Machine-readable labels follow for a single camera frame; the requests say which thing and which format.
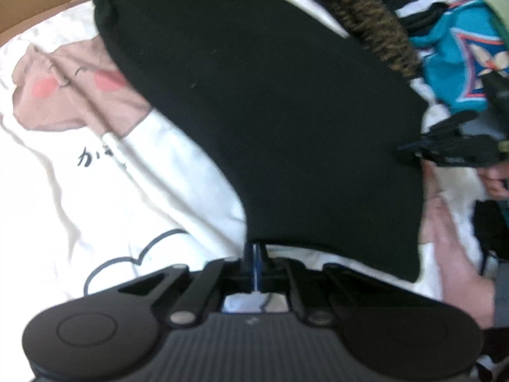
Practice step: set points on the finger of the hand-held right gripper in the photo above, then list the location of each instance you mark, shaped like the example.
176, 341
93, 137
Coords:
457, 151
453, 123

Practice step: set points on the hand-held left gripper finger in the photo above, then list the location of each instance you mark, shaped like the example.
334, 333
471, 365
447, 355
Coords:
259, 270
249, 270

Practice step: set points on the black shorts with teddy print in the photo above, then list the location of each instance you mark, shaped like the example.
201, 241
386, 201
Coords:
258, 107

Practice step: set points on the person's right hand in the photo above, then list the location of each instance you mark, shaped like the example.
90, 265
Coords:
497, 181

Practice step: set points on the teal printed jersey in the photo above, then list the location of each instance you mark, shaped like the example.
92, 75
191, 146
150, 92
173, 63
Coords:
445, 55

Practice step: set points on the black cloth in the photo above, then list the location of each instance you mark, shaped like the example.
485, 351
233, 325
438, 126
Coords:
491, 227

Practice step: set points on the green cloth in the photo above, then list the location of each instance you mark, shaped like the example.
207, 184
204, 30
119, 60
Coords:
499, 0

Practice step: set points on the leopard print cloth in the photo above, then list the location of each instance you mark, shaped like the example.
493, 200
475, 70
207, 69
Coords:
373, 28

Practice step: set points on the person's grey pants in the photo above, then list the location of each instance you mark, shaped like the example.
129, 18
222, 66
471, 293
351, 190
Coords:
502, 298

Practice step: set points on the white printed bed sheet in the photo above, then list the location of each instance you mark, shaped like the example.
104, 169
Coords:
99, 191

